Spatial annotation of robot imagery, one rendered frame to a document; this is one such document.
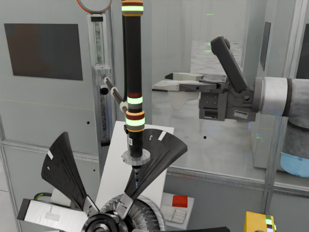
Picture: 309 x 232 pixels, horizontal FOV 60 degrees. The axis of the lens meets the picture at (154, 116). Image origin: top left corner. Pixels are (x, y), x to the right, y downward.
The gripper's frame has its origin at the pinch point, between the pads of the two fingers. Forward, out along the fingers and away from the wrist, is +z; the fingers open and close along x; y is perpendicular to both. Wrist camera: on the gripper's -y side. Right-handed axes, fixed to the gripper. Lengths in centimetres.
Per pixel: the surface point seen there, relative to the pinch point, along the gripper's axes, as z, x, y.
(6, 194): 208, 126, 167
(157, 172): 3.9, 8.2, 29.6
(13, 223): 168, 94, 167
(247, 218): -25, 33, 59
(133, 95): 6.6, -1.8, 3.9
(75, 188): 30.0, 5.1, 38.3
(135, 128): 6.0, -2.2, 11.7
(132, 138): 7.0, -1.9, 14.7
